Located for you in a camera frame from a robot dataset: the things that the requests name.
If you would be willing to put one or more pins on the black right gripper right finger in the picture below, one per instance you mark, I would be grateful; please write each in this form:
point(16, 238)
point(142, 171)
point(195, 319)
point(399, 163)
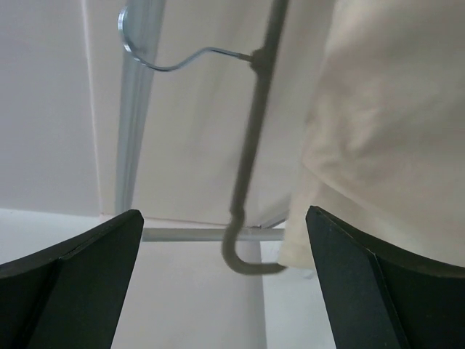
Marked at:
point(378, 295)

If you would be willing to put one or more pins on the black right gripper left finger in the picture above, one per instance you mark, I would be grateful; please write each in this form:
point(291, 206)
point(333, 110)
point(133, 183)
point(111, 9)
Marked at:
point(71, 295)

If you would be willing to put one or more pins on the beige trousers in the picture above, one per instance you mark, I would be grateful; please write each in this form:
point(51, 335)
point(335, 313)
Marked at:
point(384, 145)

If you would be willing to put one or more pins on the grey wire hanger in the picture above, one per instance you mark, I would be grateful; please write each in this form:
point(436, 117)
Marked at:
point(262, 62)

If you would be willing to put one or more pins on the white clothes rack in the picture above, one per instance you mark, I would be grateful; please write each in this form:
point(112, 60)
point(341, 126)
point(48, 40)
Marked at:
point(144, 28)

